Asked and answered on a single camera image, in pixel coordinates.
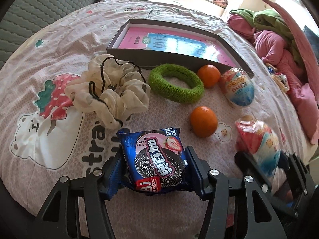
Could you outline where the cream fabric scrunchie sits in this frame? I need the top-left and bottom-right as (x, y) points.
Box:
(64, 54), (151, 130)

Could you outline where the blue white surprise egg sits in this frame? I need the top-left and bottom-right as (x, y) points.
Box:
(219, 68), (255, 107)

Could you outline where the grey quilted headboard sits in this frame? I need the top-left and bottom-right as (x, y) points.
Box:
(1, 0), (95, 66)

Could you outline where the blue Oreo cookie packet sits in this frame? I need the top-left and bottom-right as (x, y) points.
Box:
(117, 127), (188, 194)

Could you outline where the wall mounted black television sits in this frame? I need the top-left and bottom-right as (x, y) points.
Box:
(303, 25), (319, 54)

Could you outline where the green fuzzy ring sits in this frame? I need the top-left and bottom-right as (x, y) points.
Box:
(148, 64), (206, 104)

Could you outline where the green crumpled blanket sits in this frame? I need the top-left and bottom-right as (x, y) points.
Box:
(230, 9), (304, 68)

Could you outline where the orange tangerine near box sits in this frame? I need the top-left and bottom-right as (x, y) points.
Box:
(197, 64), (221, 88)

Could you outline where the pink crumpled quilt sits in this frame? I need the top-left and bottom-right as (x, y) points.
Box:
(227, 14), (318, 145)

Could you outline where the orange tangerine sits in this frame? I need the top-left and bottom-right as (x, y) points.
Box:
(197, 64), (221, 88)
(189, 106), (218, 138)

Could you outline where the small bag on windowsill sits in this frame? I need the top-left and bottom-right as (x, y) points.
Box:
(213, 0), (228, 9)

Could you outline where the grey shallow cardboard box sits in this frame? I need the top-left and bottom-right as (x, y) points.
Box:
(106, 19), (254, 77)

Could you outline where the red white egg toy packet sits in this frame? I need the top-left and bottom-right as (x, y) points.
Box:
(235, 118), (281, 193)

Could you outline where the snack wrappers pile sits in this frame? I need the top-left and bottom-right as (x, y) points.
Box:
(265, 63), (290, 93)

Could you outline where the orange tangerine front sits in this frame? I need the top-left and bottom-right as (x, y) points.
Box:
(189, 106), (218, 138)

